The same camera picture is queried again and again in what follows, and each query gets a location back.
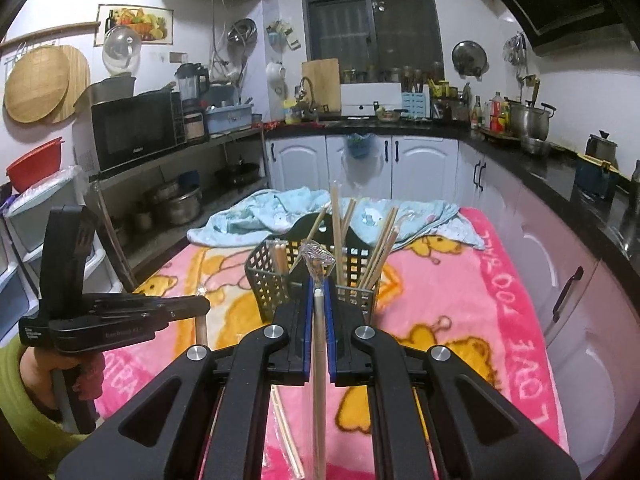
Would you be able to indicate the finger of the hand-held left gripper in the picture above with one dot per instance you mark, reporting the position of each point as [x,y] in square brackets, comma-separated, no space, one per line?
[185,306]

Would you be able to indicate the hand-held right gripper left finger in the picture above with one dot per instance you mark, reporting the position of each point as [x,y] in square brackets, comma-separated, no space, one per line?
[308,340]

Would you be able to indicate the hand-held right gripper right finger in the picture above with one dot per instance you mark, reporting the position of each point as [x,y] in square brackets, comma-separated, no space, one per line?
[330,340]

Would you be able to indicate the wooden chopsticks pair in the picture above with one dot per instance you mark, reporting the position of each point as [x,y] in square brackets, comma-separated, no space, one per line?
[337,235]
[202,332]
[319,410]
[310,237]
[382,245]
[280,257]
[350,220]

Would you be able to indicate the dark green perforated utensil holder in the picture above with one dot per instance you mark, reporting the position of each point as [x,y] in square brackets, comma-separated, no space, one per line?
[262,270]

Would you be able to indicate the person's left forearm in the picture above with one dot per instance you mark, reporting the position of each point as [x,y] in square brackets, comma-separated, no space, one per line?
[20,425]

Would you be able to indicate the hanging steel utensils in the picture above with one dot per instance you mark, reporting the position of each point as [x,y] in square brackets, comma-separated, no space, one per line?
[515,47]

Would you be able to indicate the person's left hand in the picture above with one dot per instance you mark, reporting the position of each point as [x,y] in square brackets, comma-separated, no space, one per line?
[35,380]

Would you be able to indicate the plastic drawer unit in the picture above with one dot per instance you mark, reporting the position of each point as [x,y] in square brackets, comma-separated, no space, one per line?
[30,240]

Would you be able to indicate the small steel pot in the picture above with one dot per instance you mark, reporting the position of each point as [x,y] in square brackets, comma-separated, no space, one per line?
[142,220]

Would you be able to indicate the red plastic basin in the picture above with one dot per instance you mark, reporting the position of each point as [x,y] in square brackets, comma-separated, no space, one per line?
[35,165]

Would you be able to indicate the large steel pot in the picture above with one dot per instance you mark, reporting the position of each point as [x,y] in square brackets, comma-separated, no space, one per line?
[177,205]

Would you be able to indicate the light blue printed towel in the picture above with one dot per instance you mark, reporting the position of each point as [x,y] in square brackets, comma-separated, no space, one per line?
[260,215]

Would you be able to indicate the pink printed blanket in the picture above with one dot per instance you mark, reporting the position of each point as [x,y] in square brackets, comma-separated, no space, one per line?
[450,310]

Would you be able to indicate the black wok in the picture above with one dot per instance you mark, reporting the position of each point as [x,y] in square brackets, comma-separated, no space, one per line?
[237,174]

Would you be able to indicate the black microwave oven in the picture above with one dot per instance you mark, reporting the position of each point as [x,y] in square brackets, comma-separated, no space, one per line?
[132,132]

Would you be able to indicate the steel shelf unit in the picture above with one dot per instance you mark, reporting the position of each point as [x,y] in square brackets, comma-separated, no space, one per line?
[210,142]

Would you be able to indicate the round wooden board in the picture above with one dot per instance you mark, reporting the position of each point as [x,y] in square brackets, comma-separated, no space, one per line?
[77,85]

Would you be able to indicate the steel pot on microwave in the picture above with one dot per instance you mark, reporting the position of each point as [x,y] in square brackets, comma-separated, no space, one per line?
[107,89]

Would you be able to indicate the round bamboo tray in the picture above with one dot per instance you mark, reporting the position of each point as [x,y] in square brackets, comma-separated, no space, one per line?
[35,85]

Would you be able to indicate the clear canister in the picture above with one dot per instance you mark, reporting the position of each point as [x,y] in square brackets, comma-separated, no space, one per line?
[195,126]

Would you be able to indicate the blue dish rack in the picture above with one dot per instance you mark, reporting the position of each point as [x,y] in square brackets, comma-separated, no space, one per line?
[230,119]

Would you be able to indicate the blue plastic bag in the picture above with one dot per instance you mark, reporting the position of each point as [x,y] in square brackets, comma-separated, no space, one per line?
[360,146]

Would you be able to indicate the clear glass lid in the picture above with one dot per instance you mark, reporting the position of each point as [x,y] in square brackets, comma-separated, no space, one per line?
[121,52]

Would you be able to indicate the black blender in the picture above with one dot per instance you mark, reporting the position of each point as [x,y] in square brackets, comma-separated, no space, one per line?
[192,82]

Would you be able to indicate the yellow cup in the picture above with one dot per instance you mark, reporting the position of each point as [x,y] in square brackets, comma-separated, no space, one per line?
[291,112]

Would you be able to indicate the white kitchen cabinets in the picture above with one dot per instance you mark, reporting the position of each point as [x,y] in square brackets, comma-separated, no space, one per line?
[500,185]

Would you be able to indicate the bowl of food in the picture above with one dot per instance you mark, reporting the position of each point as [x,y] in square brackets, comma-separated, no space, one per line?
[389,115]

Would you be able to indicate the steel faucet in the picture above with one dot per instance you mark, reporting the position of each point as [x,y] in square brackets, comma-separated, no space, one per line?
[306,90]

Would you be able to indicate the light blue slotted caddy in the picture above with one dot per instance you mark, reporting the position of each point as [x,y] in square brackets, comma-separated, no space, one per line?
[416,105]

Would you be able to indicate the white hanging mug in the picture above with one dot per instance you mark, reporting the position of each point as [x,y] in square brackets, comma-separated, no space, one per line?
[276,72]

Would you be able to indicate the wooden cutting board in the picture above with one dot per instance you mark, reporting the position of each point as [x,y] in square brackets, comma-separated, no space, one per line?
[322,85]

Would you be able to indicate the row of glass jars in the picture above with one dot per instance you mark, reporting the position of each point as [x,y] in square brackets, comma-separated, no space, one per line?
[390,75]

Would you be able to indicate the black kitchen countertop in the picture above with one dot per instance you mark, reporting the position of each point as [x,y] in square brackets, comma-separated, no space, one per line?
[540,165]

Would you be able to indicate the group of condiment bottles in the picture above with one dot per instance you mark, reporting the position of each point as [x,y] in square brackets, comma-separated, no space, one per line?
[492,115]

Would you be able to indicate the hanging steel bowl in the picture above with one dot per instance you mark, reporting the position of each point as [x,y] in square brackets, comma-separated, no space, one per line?
[242,31]

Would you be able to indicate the small steel bowl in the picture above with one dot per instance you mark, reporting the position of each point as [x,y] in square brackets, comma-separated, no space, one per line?
[536,146]

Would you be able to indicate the hanging packets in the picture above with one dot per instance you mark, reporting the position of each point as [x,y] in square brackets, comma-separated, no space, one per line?
[284,35]

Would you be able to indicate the steel stock pot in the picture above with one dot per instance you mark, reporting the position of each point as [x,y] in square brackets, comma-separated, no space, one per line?
[530,120]

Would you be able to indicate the dark blue pot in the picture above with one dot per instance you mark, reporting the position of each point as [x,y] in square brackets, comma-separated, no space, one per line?
[595,180]

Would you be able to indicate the hanging steel pot lid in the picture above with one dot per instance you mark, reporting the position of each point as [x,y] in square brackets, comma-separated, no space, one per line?
[470,59]

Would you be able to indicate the dark window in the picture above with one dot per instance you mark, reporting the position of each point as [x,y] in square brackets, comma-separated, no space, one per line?
[372,15]

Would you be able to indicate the steel kettle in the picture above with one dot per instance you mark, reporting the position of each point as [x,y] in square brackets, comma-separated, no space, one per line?
[602,146]

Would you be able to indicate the tall steel jug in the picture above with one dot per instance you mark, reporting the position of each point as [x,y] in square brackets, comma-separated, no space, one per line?
[636,177]

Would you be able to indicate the black range hood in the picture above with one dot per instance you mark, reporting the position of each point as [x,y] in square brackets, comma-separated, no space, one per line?
[560,5]

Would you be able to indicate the fruit wall poster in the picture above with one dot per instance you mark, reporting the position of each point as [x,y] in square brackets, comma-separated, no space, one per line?
[137,22]

